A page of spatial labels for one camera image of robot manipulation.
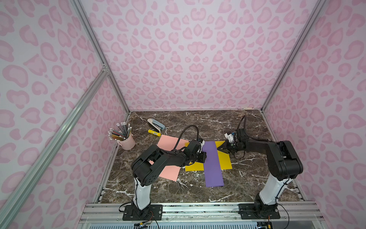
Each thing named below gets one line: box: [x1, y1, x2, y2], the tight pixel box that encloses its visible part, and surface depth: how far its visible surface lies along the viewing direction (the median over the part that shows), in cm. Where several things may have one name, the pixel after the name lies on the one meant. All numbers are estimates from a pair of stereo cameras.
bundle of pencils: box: [107, 121, 133, 142], surface depth 93 cm
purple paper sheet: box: [202, 140, 224, 188], surface depth 90 cm
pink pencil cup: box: [117, 133, 136, 150], surface depth 92 cm
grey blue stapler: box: [147, 117, 166, 133], surface depth 109 cm
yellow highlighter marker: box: [147, 129, 162, 137], surface depth 106 cm
